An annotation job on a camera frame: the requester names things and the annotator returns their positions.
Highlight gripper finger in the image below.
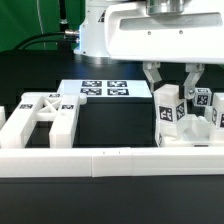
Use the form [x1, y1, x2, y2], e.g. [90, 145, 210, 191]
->
[143, 61, 162, 92]
[179, 63, 205, 100]

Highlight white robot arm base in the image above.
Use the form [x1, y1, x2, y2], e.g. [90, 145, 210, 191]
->
[74, 0, 129, 65]

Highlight white chair seat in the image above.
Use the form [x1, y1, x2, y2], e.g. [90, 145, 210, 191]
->
[155, 114, 224, 147]

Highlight black cables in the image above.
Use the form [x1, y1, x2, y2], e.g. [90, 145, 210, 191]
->
[13, 29, 81, 52]

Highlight white fence bar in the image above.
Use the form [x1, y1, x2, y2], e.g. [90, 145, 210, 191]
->
[0, 147, 224, 178]
[0, 106, 6, 130]

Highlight white tagged cube right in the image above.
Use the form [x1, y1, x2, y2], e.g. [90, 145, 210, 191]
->
[193, 88, 212, 107]

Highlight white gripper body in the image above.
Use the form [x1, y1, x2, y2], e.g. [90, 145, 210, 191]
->
[104, 0, 224, 64]

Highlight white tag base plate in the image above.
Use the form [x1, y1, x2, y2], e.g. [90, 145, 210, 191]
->
[57, 80, 152, 98]

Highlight white chair back frame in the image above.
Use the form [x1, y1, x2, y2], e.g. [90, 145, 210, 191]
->
[0, 92, 87, 149]

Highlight white front fence bar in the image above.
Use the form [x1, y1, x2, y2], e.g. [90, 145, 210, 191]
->
[0, 147, 224, 178]

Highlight white left fence bar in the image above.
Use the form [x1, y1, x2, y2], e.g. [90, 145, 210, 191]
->
[0, 106, 6, 130]

